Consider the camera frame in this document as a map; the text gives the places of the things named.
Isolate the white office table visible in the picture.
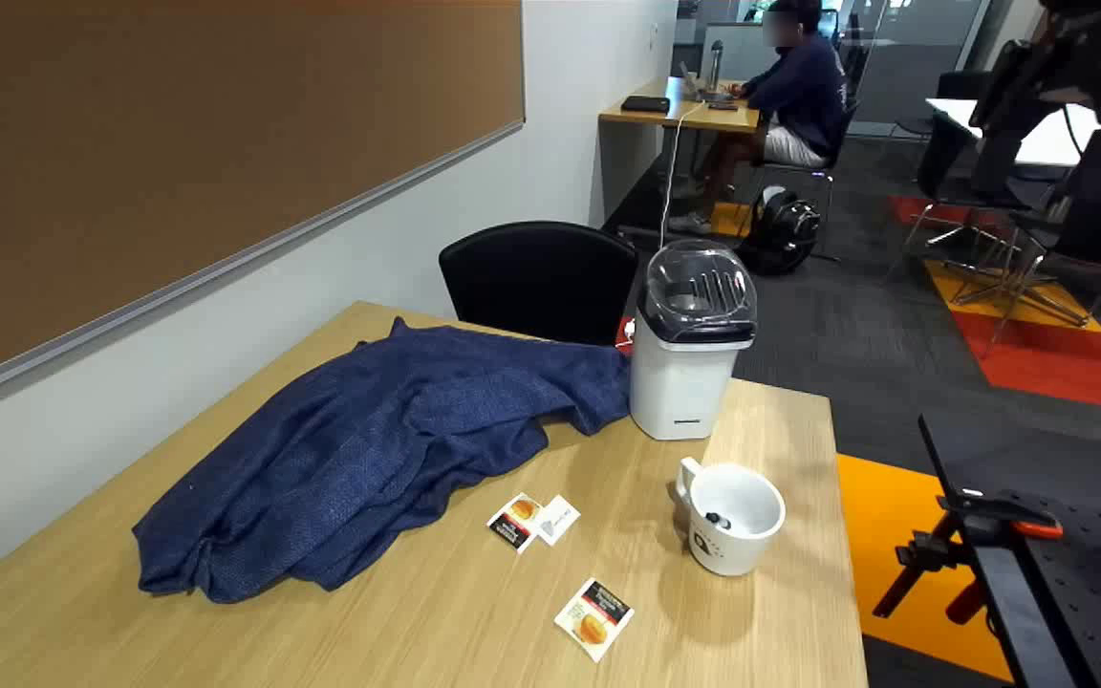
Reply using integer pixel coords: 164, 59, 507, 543
919, 92, 1101, 175

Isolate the orange black tea packet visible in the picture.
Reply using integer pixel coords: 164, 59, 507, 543
484, 491, 546, 558
549, 572, 637, 668

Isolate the wooden office desk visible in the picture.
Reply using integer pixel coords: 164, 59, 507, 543
594, 88, 765, 237

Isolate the white ceramic mug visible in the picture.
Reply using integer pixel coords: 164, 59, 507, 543
672, 456, 792, 582

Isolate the black backpack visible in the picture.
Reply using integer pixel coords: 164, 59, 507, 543
736, 181, 826, 282

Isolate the dark blue cloth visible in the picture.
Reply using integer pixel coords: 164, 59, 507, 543
129, 316, 637, 609

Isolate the white paper sachet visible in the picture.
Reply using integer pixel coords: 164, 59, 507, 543
532, 492, 583, 550

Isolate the seated person dark shirt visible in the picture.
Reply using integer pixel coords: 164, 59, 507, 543
736, 0, 852, 173

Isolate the orange handled black clamp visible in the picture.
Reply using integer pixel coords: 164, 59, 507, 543
867, 484, 1069, 631

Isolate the brown cork board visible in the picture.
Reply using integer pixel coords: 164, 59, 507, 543
0, 0, 532, 429

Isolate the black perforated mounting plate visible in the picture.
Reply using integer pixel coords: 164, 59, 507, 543
914, 413, 1101, 688

